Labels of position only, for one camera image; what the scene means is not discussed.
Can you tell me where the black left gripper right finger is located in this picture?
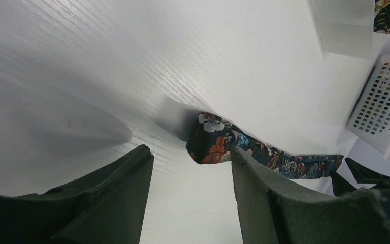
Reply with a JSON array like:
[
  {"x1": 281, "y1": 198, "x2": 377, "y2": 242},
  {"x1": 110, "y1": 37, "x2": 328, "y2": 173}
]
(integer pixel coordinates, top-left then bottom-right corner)
[{"x1": 231, "y1": 147, "x2": 390, "y2": 243}]

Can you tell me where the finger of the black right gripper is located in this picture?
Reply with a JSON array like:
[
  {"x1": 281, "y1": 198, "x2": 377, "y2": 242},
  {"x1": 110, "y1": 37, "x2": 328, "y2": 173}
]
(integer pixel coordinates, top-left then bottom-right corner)
[
  {"x1": 330, "y1": 171, "x2": 357, "y2": 197},
  {"x1": 345, "y1": 158, "x2": 390, "y2": 189}
]

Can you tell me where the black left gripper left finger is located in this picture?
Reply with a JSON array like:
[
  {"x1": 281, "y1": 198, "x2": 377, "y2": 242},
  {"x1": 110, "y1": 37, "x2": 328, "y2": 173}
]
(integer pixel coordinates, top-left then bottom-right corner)
[{"x1": 0, "y1": 145, "x2": 154, "y2": 243}]

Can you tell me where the navy floral tie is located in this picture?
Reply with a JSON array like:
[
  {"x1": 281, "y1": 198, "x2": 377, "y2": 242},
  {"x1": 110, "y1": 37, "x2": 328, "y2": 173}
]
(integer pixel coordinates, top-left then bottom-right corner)
[{"x1": 186, "y1": 112, "x2": 344, "y2": 179}]

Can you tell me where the white plastic basket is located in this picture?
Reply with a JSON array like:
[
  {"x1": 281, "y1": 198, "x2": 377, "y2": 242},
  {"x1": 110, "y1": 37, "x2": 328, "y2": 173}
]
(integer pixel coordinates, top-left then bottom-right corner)
[{"x1": 346, "y1": 54, "x2": 390, "y2": 158}]

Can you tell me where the clear plastic organizer tray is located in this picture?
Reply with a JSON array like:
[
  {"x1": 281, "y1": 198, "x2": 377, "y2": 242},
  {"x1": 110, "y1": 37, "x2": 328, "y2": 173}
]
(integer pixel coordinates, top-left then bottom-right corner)
[{"x1": 307, "y1": 1, "x2": 390, "y2": 60}]

